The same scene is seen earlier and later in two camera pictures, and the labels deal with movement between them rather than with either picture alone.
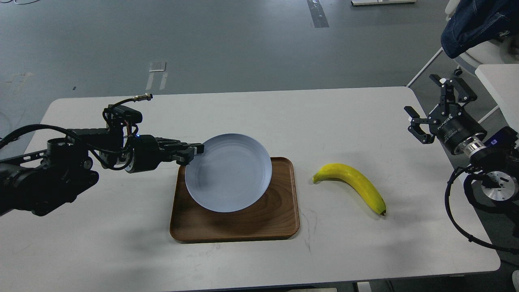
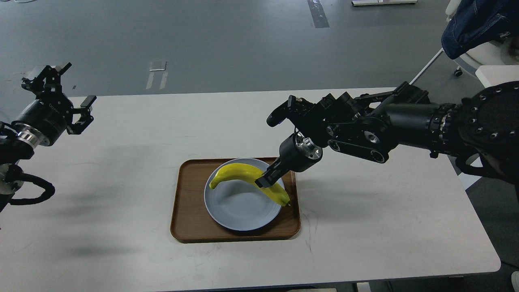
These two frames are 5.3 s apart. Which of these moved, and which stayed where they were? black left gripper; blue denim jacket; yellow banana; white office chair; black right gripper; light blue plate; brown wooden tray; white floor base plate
Moved: yellow banana; black left gripper; light blue plate; black right gripper
Stayed: white office chair; blue denim jacket; brown wooden tray; white floor base plate
